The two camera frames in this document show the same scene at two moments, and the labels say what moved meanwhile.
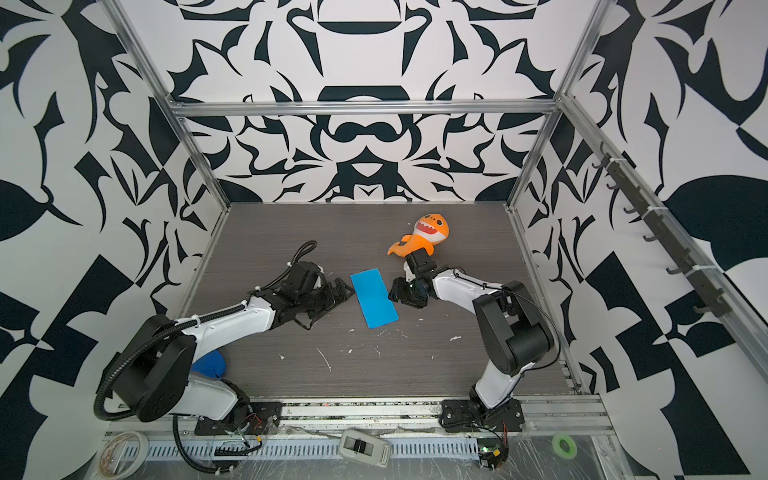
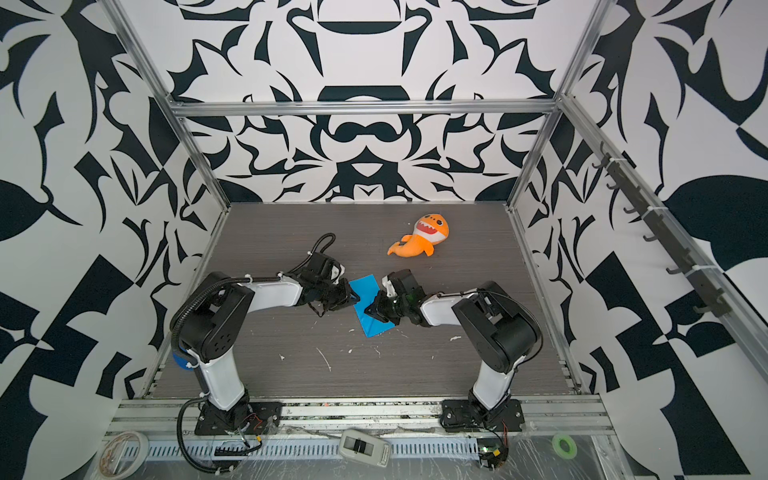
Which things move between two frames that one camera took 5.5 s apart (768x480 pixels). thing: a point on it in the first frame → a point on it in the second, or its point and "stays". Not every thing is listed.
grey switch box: (363, 447) stays
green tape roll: (556, 444) stays
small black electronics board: (491, 453) stays
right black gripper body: (409, 292) → (393, 308)
